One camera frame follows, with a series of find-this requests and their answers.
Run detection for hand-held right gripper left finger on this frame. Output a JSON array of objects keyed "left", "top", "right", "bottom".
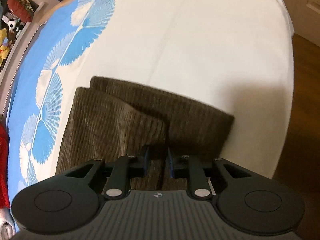
[{"left": 62, "top": 146, "right": 151, "bottom": 200}]

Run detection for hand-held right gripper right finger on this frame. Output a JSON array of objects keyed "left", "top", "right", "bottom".
[{"left": 167, "top": 147, "right": 253, "bottom": 201}]

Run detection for brown corduroy pants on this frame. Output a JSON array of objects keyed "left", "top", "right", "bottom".
[{"left": 55, "top": 76, "right": 235, "bottom": 191}]

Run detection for blue white printed bed sheet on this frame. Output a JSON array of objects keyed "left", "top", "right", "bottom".
[{"left": 4, "top": 0, "right": 295, "bottom": 232}]

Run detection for red folded quilt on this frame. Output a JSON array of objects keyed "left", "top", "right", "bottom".
[{"left": 0, "top": 122, "right": 11, "bottom": 210}]

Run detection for grey trimmed mattress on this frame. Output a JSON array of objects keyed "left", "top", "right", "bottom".
[{"left": 0, "top": 21, "right": 48, "bottom": 122}]

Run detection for yellow orange plush toy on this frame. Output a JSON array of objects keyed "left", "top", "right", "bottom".
[{"left": 0, "top": 44, "right": 11, "bottom": 61}]

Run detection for white window sill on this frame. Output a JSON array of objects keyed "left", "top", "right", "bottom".
[{"left": 0, "top": 2, "right": 48, "bottom": 75}]

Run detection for yellow bear plush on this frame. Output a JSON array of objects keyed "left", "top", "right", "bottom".
[{"left": 0, "top": 28, "right": 10, "bottom": 45}]

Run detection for panda plush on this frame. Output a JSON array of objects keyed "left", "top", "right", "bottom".
[{"left": 7, "top": 18, "right": 21, "bottom": 32}]

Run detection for red patterned cushion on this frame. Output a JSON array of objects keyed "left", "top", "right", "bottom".
[{"left": 7, "top": 0, "right": 35, "bottom": 23}]

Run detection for beige door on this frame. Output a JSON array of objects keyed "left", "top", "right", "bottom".
[{"left": 271, "top": 0, "right": 320, "bottom": 44}]

